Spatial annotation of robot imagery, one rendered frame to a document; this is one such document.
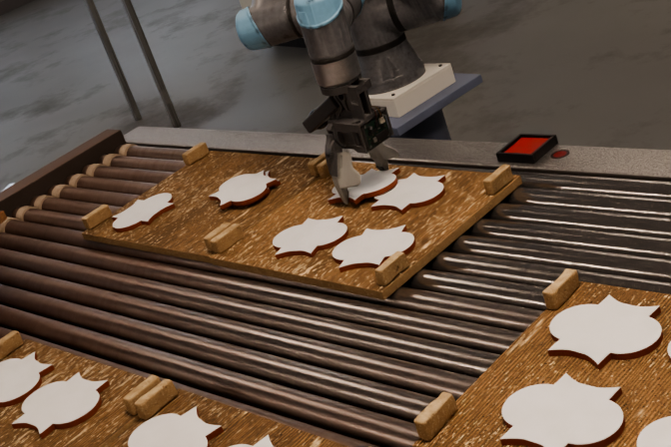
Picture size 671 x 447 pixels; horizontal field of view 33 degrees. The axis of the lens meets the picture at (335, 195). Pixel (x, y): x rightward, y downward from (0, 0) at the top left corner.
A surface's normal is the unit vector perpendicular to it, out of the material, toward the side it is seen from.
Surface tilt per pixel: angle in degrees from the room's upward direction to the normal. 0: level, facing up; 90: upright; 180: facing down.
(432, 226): 0
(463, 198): 0
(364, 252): 0
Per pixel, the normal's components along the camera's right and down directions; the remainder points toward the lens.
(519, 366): -0.31, -0.87
